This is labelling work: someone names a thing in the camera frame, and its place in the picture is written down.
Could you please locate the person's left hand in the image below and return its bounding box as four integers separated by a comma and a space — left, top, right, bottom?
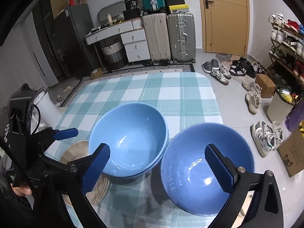
11, 184, 32, 197

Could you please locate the beige suitcase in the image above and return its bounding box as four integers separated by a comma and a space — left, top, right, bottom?
142, 13, 171, 62

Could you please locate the wooden door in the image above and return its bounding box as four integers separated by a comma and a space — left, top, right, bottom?
200, 0, 250, 56

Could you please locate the white dresser with drawers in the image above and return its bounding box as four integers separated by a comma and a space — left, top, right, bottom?
85, 18, 151, 62

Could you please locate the teal plaid tablecloth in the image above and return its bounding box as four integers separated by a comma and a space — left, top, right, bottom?
47, 72, 223, 227

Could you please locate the purple bag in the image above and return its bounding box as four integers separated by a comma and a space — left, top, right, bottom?
285, 103, 304, 132

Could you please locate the white electric kettle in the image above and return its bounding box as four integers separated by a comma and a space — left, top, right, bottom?
31, 89, 62, 133

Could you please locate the large cardboard box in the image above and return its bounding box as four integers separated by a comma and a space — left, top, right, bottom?
277, 129, 304, 177

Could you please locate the small cardboard box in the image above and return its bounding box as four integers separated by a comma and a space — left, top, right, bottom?
255, 74, 276, 98

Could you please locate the blue bowl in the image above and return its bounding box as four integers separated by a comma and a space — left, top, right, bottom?
89, 102, 169, 178
160, 123, 255, 216

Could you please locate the shoe rack with shoes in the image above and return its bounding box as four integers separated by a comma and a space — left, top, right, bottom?
267, 12, 304, 86

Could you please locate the striped laundry basket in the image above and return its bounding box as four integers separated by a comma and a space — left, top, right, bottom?
101, 39, 126, 70

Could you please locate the black refrigerator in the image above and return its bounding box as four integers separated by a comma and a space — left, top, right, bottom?
50, 5, 101, 79

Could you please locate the white trash bin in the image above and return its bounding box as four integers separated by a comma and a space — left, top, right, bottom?
266, 89, 296, 124

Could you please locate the silver suitcase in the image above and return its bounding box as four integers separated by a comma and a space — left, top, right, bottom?
167, 13, 196, 63

